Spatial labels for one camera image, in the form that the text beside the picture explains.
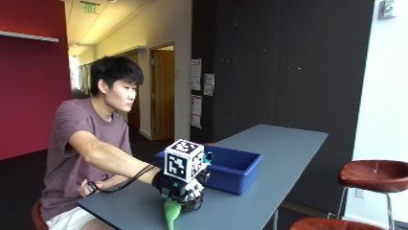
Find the white marker cube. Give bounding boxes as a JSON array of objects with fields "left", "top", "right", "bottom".
[{"left": 164, "top": 138, "right": 212, "bottom": 184}]

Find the blue plastic bin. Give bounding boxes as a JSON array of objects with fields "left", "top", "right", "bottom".
[{"left": 154, "top": 145, "right": 265, "bottom": 196}]

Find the small black device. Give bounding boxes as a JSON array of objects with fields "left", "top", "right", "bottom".
[{"left": 85, "top": 180, "right": 103, "bottom": 195}]

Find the white notice with red print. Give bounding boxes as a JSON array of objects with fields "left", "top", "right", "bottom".
[{"left": 189, "top": 94, "right": 205, "bottom": 129}]

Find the person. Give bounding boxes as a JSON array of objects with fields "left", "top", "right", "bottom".
[{"left": 39, "top": 55, "right": 145, "bottom": 230}]

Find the wooden door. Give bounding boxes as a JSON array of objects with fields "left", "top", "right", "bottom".
[{"left": 149, "top": 47, "right": 176, "bottom": 142}]

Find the brown stool with metal legs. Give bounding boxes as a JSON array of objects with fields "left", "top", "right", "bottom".
[
  {"left": 30, "top": 197, "right": 51, "bottom": 230},
  {"left": 337, "top": 159, "right": 408, "bottom": 230},
  {"left": 289, "top": 217, "right": 387, "bottom": 230}
]

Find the framed white notice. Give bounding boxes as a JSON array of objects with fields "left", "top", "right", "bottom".
[{"left": 202, "top": 73, "right": 217, "bottom": 97}]

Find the white paper notice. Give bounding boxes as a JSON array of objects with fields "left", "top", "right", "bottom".
[{"left": 189, "top": 57, "right": 205, "bottom": 92}]

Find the green exit sign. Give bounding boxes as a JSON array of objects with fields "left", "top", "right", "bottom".
[{"left": 79, "top": 1, "right": 103, "bottom": 14}]

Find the black cable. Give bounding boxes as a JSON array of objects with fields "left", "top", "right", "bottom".
[{"left": 99, "top": 160, "right": 166, "bottom": 195}]

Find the white wall ledge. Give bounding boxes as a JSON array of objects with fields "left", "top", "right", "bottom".
[{"left": 0, "top": 30, "right": 60, "bottom": 43}]

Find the white wall device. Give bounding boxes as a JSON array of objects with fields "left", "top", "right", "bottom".
[{"left": 378, "top": 0, "right": 398, "bottom": 20}]

